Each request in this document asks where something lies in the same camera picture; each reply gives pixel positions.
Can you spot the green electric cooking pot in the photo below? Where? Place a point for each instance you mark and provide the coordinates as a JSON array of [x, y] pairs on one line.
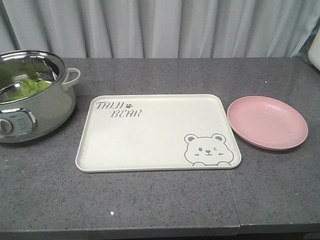
[[32, 117]]

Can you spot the green lettuce leaf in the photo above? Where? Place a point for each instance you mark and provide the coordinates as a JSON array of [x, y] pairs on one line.
[[27, 87]]

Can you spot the cream bear serving tray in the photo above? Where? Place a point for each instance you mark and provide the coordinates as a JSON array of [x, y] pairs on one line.
[[156, 132]]

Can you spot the pink round plate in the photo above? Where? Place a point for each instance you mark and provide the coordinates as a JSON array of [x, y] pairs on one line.
[[267, 123]]

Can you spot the white blender appliance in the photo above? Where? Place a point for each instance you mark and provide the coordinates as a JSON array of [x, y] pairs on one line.
[[314, 52]]

